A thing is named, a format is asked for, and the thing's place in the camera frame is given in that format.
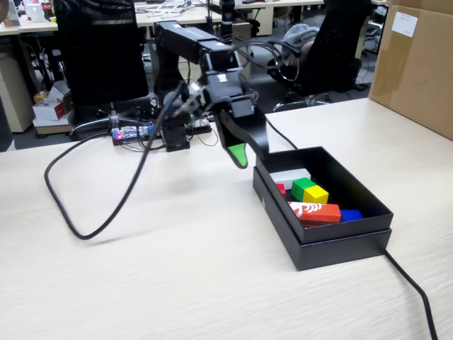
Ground beige side cabinet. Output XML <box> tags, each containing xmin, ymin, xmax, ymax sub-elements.
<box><xmin>0</xmin><ymin>52</ymin><xmax>36</xmax><ymax>134</ymax></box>
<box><xmin>233</xmin><ymin>21</ymin><xmax>254</xmax><ymax>82</ymax></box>

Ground white paper label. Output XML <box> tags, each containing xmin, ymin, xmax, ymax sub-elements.
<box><xmin>392</xmin><ymin>11</ymin><xmax>418</xmax><ymax>38</ymax></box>

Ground black pole with white bands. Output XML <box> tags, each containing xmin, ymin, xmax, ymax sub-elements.
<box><xmin>219</xmin><ymin>0</ymin><xmax>236</xmax><ymax>28</ymax></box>

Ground white folding laptop stand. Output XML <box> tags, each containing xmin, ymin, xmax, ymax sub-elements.
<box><xmin>147</xmin><ymin>1</ymin><xmax>192</xmax><ymax>19</ymax></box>

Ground small wrist camera board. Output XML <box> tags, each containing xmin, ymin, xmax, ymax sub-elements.
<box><xmin>161</xmin><ymin>83</ymin><xmax>201</xmax><ymax>120</ymax></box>

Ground thin black arm wires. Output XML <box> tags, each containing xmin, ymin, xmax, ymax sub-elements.
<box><xmin>226</xmin><ymin>33</ymin><xmax>302</xmax><ymax>72</ymax></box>

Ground smooth black power cable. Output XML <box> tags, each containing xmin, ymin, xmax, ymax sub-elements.
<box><xmin>265</xmin><ymin>118</ymin><xmax>440</xmax><ymax>340</ymax></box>

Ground orange box with white print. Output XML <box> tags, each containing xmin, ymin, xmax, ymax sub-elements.
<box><xmin>287</xmin><ymin>200</ymin><xmax>342</xmax><ymax>227</ymax></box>

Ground white office desk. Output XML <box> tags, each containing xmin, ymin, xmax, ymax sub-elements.
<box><xmin>134</xmin><ymin>1</ymin><xmax>224</xmax><ymax>28</ymax></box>

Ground large brown cardboard box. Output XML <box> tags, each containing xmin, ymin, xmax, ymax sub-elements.
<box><xmin>367</xmin><ymin>0</ymin><xmax>453</xmax><ymax>141</ymax></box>

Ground thick black sleeved cable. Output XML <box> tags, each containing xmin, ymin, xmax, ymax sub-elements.
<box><xmin>44</xmin><ymin>106</ymin><xmax>171</xmax><ymax>240</ymax></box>

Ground black chair with chrome armrests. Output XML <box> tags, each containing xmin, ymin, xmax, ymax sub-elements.
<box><xmin>265</xmin><ymin>0</ymin><xmax>374</xmax><ymax>113</ymax></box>

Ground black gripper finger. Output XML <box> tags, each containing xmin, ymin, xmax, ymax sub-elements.
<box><xmin>215</xmin><ymin>108</ymin><xmax>250</xmax><ymax>170</ymax></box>
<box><xmin>232</xmin><ymin>106</ymin><xmax>273</xmax><ymax>157</ymax></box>

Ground green wooden cube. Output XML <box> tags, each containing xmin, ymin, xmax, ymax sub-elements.
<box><xmin>291</xmin><ymin>178</ymin><xmax>317</xmax><ymax>201</ymax></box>

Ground white rectangular block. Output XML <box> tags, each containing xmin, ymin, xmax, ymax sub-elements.
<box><xmin>269</xmin><ymin>168</ymin><xmax>311</xmax><ymax>185</ymax></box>

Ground controller board with red LED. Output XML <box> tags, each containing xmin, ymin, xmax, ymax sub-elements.
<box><xmin>111</xmin><ymin>123</ymin><xmax>156</xmax><ymax>145</ymax></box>

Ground blue wooden cube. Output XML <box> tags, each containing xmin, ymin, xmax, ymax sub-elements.
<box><xmin>339</xmin><ymin>209</ymin><xmax>365</xmax><ymax>223</ymax></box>

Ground black box lid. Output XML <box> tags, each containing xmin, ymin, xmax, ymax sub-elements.
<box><xmin>252</xmin><ymin>166</ymin><xmax>393</xmax><ymax>273</ymax></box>

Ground yellow wooden cube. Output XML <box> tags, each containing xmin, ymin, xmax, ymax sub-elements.
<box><xmin>303</xmin><ymin>185</ymin><xmax>330</xmax><ymax>205</ymax></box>

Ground black mesh office chair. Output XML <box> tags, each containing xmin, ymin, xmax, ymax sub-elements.
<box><xmin>52</xmin><ymin>0</ymin><xmax>159</xmax><ymax>137</ymax></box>

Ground gray cloth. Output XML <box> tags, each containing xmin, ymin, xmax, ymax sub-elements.
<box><xmin>282</xmin><ymin>23</ymin><xmax>321</xmax><ymax>67</ymax></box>

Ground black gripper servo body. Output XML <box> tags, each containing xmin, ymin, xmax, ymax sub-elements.
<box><xmin>228</xmin><ymin>95</ymin><xmax>258</xmax><ymax>118</ymax></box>

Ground small white and red carton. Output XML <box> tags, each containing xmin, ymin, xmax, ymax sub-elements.
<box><xmin>32</xmin><ymin>80</ymin><xmax>75</xmax><ymax>123</ymax></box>

